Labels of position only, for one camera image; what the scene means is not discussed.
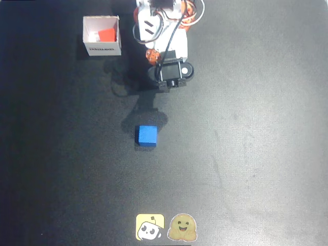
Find white cardboard box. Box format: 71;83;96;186
82;15;122;56

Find black cable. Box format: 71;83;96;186
155;0;188;80

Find yellow robot sticker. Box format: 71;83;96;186
135;214;165;241

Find red cube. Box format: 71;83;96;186
98;28;116;42

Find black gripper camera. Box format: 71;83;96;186
147;50;195;92

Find blue cube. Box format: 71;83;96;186
135;125;158;148

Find hugging face emoji sticker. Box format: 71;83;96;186
167;213;198;242

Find white robot arm orange joints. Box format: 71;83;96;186
132;0;206;50

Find white cable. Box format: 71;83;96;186
179;0;206;26

